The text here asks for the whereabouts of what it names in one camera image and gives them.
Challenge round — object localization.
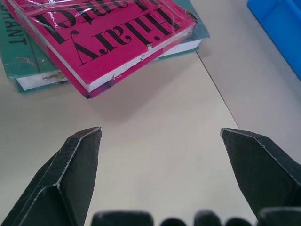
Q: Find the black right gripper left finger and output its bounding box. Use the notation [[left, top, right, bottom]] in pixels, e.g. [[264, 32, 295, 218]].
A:
[[0, 126, 103, 226]]

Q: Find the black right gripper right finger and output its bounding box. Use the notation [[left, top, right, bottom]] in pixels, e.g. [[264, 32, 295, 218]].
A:
[[219, 128, 301, 226]]

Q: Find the green hardcover book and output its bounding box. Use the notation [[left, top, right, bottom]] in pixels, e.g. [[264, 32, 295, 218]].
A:
[[0, 8, 211, 95]]

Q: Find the pink Hilary Mantel book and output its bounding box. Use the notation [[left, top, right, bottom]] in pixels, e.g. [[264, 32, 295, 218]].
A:
[[4, 0, 198, 100]]

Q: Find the blue plastic bin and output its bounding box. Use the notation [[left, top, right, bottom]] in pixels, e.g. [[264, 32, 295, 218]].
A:
[[246, 0, 301, 81]]

